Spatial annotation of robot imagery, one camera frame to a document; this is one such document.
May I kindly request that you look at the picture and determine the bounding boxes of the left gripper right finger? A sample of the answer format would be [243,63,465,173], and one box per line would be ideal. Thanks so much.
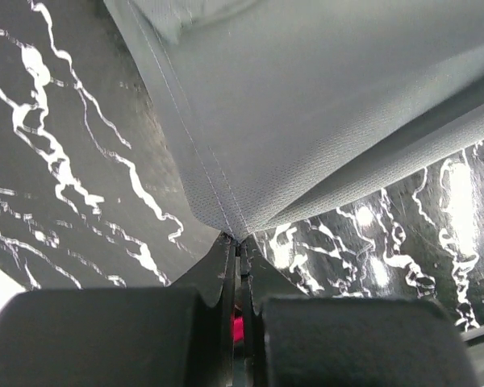
[240,239,478,386]

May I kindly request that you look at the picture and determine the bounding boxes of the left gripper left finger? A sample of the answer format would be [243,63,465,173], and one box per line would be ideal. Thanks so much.
[0,235,236,386]

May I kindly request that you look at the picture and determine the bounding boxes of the black marble pattern mat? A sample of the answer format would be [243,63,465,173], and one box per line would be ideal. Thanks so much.
[0,1,484,331]

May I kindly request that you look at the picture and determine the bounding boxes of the grey t shirt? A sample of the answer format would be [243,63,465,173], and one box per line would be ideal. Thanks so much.
[106,1,484,239]

